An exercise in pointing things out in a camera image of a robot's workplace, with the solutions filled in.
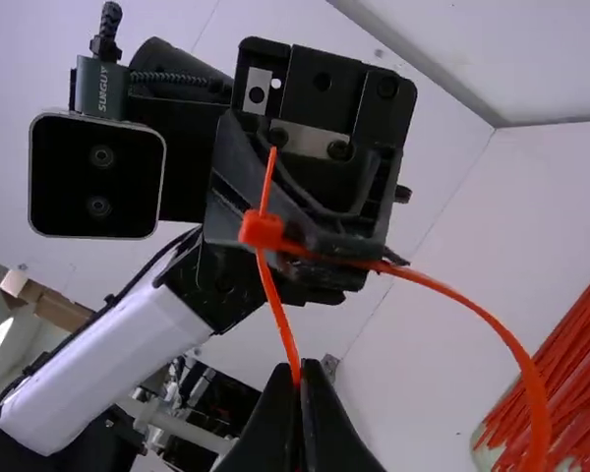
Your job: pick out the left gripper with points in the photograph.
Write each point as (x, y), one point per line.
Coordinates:
(324, 98)

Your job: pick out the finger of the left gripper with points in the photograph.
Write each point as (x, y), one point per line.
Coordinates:
(324, 282)

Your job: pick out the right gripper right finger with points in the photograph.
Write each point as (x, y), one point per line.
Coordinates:
(329, 432)

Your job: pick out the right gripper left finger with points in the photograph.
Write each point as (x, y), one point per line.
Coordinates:
(270, 432)

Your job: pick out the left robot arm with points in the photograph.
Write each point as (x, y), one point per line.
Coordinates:
(103, 354)

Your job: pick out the pale tray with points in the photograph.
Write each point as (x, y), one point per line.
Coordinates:
(479, 450)

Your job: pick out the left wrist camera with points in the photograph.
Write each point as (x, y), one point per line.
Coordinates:
(64, 172)

